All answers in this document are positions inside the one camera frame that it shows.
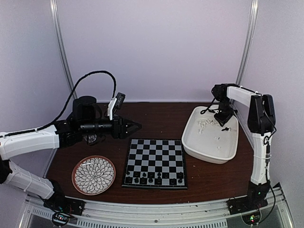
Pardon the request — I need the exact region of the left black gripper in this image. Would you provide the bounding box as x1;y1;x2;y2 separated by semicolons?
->
80;114;142;139

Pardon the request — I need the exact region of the clear drinking glass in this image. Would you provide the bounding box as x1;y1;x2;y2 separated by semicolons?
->
84;134;97;144

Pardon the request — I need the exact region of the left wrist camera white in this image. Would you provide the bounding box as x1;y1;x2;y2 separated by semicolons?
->
106;92;125;120

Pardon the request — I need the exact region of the left aluminium frame post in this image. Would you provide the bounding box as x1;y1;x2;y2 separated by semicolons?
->
49;0;74;92

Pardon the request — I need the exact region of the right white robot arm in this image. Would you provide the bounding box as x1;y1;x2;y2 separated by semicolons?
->
211;84;276;210

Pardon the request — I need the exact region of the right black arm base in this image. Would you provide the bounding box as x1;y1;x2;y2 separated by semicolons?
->
227;196;268;215

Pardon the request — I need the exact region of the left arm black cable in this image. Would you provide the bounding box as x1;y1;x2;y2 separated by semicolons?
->
35;70;118;131

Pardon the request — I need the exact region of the white plastic tub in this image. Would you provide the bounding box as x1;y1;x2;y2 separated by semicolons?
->
181;106;239;164

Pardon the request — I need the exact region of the aluminium frame post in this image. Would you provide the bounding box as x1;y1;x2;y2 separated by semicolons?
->
49;0;74;92
236;0;259;85

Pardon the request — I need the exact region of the pile of white chess pieces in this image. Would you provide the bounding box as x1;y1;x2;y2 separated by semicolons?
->
198;119;218;134

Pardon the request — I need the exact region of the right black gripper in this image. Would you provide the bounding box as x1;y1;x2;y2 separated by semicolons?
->
215;98;235;126

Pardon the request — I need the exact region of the right aluminium frame post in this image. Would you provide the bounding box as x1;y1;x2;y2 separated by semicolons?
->
236;0;259;85

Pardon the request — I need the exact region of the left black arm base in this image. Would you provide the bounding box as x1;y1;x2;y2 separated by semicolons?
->
42;193;85;216

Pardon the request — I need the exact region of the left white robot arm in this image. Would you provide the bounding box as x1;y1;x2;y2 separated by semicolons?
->
0;93;142;211

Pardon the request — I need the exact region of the black and grey chessboard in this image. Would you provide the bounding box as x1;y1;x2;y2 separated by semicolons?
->
122;138;188;190

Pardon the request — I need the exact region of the floral patterned plate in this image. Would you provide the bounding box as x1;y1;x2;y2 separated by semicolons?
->
71;155;116;196

